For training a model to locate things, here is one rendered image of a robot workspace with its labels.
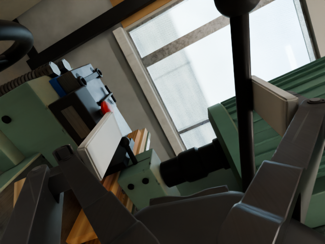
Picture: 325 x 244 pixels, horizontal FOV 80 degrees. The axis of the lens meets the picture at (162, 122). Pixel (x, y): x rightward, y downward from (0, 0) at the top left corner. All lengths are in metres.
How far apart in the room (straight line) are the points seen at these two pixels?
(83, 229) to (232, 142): 0.25
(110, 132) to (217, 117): 0.19
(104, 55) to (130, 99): 0.42
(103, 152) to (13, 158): 0.23
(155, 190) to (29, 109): 0.24
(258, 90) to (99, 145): 0.13
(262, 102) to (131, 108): 1.66
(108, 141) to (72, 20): 1.79
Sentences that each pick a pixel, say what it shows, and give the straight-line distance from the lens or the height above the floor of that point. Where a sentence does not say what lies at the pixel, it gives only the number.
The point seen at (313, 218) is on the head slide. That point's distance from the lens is 0.45.
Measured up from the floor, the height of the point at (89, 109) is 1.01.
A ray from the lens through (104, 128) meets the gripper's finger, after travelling 0.17.
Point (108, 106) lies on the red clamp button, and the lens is 0.32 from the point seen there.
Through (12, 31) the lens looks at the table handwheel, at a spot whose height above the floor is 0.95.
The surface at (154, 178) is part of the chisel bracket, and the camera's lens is 0.36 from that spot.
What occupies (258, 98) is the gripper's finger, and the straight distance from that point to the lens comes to 0.18.
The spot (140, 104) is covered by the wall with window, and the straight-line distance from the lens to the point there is 1.77.
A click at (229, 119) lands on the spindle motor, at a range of 0.31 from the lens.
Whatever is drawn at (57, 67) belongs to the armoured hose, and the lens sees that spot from 0.38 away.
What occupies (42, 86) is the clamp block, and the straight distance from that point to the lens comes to 0.34.
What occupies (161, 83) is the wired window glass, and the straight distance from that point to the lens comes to 1.79.
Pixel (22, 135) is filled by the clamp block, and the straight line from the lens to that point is 0.37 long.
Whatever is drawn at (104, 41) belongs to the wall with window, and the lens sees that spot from 1.81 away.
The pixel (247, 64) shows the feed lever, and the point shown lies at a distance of 0.18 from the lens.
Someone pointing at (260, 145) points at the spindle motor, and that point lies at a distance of 0.31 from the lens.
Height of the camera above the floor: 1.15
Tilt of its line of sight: 12 degrees down
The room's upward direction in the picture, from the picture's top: 66 degrees clockwise
